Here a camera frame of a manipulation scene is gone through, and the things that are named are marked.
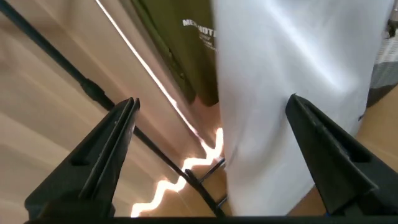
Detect black clothes rack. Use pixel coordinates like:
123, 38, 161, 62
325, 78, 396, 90
0, 0, 227, 218

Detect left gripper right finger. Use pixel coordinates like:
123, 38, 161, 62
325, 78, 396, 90
285, 93, 398, 217

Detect green printed sleeveless shirt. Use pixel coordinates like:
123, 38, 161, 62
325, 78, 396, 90
130, 0, 220, 107

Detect pale grey shorts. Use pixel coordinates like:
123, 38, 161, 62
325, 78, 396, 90
211, 0, 396, 217

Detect beige curtain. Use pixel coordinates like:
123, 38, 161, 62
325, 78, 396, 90
0, 0, 223, 218

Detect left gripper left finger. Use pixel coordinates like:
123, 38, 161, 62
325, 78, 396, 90
24, 97, 141, 218

